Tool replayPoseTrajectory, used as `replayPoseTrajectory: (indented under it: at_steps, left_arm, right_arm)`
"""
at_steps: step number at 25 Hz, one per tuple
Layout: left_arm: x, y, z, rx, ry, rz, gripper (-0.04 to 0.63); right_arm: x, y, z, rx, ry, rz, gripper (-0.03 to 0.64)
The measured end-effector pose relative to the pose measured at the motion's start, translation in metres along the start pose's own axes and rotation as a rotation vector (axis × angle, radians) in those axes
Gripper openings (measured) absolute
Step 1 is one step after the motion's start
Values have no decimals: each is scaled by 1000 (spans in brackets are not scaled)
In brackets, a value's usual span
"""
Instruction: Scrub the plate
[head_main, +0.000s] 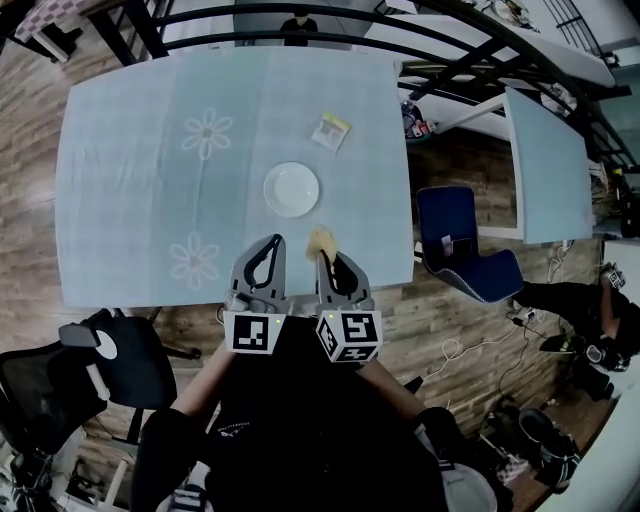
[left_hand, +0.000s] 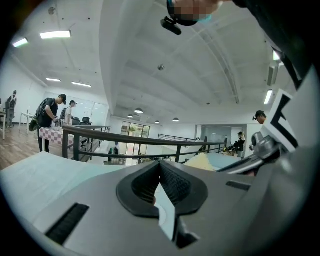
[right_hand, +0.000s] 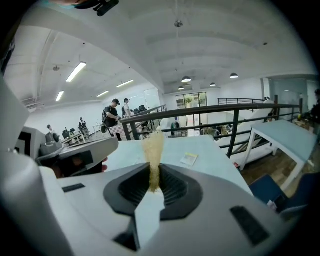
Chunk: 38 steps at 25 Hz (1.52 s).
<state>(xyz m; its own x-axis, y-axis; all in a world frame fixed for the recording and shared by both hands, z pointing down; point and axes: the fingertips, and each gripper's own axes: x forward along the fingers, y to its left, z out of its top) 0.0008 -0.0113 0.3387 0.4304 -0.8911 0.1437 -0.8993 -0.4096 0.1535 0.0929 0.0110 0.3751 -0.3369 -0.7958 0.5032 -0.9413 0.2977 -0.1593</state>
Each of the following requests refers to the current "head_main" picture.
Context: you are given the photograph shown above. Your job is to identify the person's right forearm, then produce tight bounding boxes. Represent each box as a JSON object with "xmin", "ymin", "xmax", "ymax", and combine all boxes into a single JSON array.
[{"xmin": 355, "ymin": 358, "xmax": 426, "ymax": 422}]

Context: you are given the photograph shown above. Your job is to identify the yellow and white packet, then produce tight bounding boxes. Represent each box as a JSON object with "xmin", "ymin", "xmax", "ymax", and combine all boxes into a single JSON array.
[{"xmin": 311, "ymin": 112, "xmax": 352, "ymax": 153}]

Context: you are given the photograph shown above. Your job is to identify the pink checkered tablecloth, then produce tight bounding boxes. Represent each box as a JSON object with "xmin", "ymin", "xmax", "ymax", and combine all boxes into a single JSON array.
[{"xmin": 13, "ymin": 0, "xmax": 84, "ymax": 45}]

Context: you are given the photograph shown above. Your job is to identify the blue chair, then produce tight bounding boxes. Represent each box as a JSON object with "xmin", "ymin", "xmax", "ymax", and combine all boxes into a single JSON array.
[{"xmin": 416, "ymin": 186, "xmax": 525, "ymax": 304}]

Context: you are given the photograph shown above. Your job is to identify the white floor cable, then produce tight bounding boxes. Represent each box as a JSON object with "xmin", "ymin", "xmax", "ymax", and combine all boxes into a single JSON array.
[{"xmin": 429, "ymin": 324, "xmax": 524, "ymax": 386}]

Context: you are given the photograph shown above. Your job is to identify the white desk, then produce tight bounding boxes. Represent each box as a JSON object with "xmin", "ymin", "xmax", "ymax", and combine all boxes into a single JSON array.
[{"xmin": 532, "ymin": 384, "xmax": 640, "ymax": 512}]

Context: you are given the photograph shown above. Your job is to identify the light blue flowered tablecloth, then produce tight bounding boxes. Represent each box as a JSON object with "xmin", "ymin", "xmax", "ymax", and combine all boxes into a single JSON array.
[{"xmin": 54, "ymin": 47, "xmax": 416, "ymax": 309}]

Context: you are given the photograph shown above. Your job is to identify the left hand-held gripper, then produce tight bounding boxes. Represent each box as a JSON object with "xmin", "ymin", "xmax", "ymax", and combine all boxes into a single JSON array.
[{"xmin": 222, "ymin": 233, "xmax": 289, "ymax": 357}]

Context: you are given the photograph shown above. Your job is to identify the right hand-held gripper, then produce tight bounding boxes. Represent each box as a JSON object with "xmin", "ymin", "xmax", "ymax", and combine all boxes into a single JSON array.
[{"xmin": 314, "ymin": 251, "xmax": 386, "ymax": 366}]

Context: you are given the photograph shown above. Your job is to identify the white staircase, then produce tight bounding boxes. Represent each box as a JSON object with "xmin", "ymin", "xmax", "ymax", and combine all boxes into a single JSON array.
[{"xmin": 364, "ymin": 9, "xmax": 617, "ymax": 87}]

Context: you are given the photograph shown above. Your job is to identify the white cylinder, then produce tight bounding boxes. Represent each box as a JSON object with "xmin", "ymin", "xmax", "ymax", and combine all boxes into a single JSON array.
[{"xmin": 84, "ymin": 363, "xmax": 112, "ymax": 402}]

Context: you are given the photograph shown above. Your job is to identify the black mesh office chair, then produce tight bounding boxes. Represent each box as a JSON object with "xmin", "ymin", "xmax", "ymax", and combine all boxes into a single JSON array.
[{"xmin": 0, "ymin": 307, "xmax": 180, "ymax": 457}]

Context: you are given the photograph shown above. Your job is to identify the black backpack white stripes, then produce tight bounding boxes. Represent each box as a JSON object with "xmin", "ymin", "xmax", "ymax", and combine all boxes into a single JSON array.
[{"xmin": 518, "ymin": 407, "xmax": 582, "ymax": 492}]

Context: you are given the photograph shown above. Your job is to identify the white table light blue top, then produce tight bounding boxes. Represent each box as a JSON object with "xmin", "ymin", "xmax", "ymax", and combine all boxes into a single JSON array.
[{"xmin": 503, "ymin": 85, "xmax": 595, "ymax": 245}]

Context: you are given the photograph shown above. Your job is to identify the white round disc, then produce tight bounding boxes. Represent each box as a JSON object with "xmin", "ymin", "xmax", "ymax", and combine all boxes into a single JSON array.
[{"xmin": 94, "ymin": 329, "xmax": 120, "ymax": 361}]

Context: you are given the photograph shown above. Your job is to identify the person's black shirt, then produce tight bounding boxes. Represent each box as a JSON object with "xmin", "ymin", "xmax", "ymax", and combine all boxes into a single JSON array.
[{"xmin": 129, "ymin": 314, "xmax": 501, "ymax": 512}]

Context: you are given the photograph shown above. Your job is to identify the person's left forearm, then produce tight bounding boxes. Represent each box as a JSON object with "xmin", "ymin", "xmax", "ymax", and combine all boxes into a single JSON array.
[{"xmin": 172, "ymin": 344, "xmax": 239, "ymax": 420}]

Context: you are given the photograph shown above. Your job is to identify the white plate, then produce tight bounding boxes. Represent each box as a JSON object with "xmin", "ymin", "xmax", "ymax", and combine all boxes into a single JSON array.
[{"xmin": 263, "ymin": 161, "xmax": 320, "ymax": 219}]

